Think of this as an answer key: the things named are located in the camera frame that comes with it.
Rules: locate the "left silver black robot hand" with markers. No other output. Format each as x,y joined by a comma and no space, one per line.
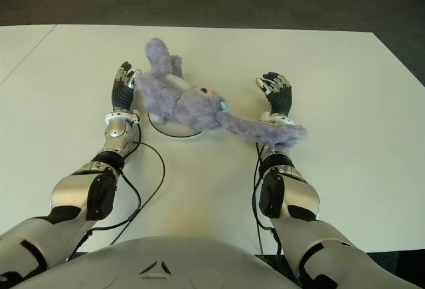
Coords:
121,96

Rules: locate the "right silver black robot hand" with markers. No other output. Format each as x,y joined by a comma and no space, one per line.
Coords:
280,98

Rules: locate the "purple plush bunny doll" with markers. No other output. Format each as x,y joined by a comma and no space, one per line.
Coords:
196,109

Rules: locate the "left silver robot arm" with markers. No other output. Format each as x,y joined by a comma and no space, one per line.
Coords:
73,192

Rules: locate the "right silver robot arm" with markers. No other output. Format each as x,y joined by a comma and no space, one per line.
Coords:
299,202

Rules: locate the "white plate black rim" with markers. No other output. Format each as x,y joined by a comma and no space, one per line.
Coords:
179,132

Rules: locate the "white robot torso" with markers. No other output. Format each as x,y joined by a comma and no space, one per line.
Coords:
159,262

